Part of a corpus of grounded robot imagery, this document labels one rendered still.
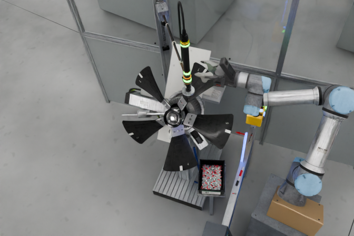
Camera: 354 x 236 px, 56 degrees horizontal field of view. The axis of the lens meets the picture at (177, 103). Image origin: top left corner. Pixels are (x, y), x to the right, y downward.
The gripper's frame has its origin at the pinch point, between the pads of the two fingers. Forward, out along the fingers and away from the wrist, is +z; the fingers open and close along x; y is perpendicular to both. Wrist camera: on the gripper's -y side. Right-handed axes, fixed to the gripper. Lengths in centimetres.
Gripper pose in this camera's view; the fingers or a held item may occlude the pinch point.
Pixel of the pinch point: (199, 67)
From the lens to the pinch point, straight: 168.1
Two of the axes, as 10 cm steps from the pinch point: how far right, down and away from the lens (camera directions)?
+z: -9.3, -2.4, 2.7
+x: 3.6, -7.5, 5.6
